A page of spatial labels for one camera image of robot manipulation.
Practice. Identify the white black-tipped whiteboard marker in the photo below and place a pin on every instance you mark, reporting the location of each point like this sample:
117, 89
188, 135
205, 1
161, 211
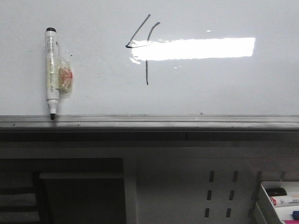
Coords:
59, 75

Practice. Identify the white pegboard panel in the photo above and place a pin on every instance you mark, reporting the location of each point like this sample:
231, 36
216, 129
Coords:
201, 186

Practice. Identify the dark shelf unit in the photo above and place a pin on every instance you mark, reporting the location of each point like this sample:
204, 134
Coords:
62, 191

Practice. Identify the black capped marker in tray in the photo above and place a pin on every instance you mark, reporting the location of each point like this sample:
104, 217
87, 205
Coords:
276, 191

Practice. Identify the white plastic marker tray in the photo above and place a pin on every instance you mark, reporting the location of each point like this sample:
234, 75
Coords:
277, 209

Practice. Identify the red white marker in tray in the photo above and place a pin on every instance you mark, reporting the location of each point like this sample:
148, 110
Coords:
284, 201

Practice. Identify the pink marker in tray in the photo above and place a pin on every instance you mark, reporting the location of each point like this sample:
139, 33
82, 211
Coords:
290, 221

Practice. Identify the blue capped marker in tray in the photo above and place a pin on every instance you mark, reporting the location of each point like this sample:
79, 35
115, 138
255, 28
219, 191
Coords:
295, 215

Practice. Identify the white whiteboard with aluminium frame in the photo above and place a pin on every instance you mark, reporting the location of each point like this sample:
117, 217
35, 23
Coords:
193, 70

